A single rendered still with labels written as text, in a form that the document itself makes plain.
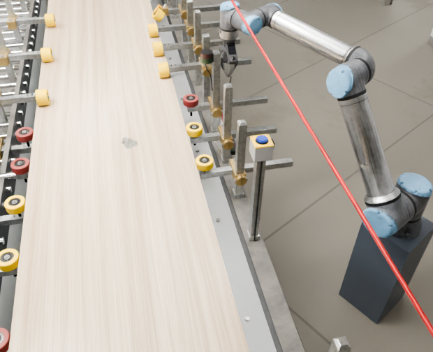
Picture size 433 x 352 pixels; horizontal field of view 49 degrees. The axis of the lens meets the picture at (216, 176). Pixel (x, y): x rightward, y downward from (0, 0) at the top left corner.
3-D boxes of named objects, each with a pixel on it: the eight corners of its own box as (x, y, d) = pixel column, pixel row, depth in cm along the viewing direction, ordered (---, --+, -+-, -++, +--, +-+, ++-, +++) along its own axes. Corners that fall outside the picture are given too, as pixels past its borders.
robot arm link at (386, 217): (418, 223, 201) (371, 53, 182) (395, 244, 192) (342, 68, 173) (387, 219, 214) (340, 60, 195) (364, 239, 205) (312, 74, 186)
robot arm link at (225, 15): (230, 8, 213) (215, 1, 219) (229, 34, 221) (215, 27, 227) (244, 3, 218) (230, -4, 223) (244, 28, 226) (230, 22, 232)
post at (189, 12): (193, 69, 316) (191, -2, 284) (194, 72, 314) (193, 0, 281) (188, 70, 315) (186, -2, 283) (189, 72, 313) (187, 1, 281)
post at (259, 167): (256, 231, 204) (265, 151, 174) (259, 240, 201) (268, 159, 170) (246, 233, 203) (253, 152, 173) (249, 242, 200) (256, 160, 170)
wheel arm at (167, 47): (239, 41, 286) (239, 35, 284) (240, 44, 284) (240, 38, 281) (156, 49, 278) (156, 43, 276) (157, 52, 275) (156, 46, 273)
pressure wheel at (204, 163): (201, 170, 219) (201, 151, 211) (216, 176, 216) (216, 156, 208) (192, 180, 214) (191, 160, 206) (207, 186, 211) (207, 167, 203)
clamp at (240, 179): (240, 165, 221) (241, 157, 218) (248, 185, 212) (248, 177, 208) (228, 167, 220) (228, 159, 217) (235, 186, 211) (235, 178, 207)
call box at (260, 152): (267, 149, 175) (268, 133, 170) (272, 161, 170) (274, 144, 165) (248, 152, 174) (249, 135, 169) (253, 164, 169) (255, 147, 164)
